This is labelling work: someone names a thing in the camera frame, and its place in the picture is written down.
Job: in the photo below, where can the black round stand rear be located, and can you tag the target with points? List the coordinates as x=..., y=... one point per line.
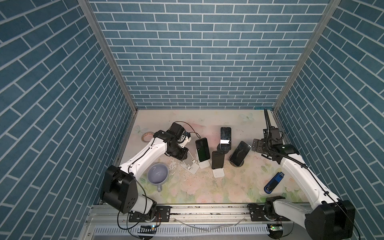
x=224, y=147

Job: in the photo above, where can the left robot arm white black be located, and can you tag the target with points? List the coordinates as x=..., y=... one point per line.
x=120, y=184

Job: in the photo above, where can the black phone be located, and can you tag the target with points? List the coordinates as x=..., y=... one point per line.
x=203, y=150
x=240, y=153
x=218, y=158
x=226, y=135

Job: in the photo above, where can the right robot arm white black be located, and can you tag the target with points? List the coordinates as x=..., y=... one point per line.
x=328, y=217

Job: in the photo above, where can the tape roll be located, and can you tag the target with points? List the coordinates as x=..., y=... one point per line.
x=147, y=137

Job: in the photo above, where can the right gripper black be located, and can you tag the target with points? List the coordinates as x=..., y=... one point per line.
x=258, y=147

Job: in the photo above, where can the white phone stand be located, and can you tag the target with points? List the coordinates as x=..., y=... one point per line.
x=190, y=164
x=218, y=173
x=204, y=164

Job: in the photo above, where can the aluminium rail at front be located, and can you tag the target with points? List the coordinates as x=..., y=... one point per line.
x=188, y=221

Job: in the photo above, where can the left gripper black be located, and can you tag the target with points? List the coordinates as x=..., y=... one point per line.
x=182, y=156

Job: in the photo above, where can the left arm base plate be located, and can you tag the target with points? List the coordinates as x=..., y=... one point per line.
x=162, y=214

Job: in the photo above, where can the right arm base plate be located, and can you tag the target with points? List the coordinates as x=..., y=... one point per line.
x=257, y=214

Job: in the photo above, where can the blue stapler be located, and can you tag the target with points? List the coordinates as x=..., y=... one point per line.
x=272, y=184

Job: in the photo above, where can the lavender mug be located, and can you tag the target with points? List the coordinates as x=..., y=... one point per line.
x=157, y=175

